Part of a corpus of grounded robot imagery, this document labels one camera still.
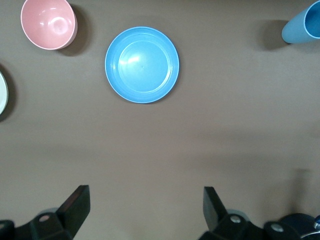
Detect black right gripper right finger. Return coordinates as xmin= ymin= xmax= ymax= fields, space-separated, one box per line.
xmin=199 ymin=186 xmax=303 ymax=240

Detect brown table cover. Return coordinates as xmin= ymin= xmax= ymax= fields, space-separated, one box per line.
xmin=0 ymin=0 xmax=320 ymax=240

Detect blue plate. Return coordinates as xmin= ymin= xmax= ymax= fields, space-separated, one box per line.
xmin=104 ymin=26 xmax=180 ymax=104

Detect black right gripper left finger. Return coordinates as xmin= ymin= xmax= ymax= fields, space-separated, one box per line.
xmin=0 ymin=184 xmax=91 ymax=240

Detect dark blue saucepan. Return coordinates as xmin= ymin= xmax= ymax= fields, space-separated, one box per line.
xmin=282 ymin=212 xmax=320 ymax=240

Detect pink bowl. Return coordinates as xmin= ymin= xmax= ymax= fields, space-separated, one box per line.
xmin=20 ymin=0 xmax=78 ymax=51

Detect beige plate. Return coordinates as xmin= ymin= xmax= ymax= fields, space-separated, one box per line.
xmin=0 ymin=67 xmax=10 ymax=118

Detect blue cup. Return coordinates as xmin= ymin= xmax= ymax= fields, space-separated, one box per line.
xmin=281 ymin=0 xmax=320 ymax=45

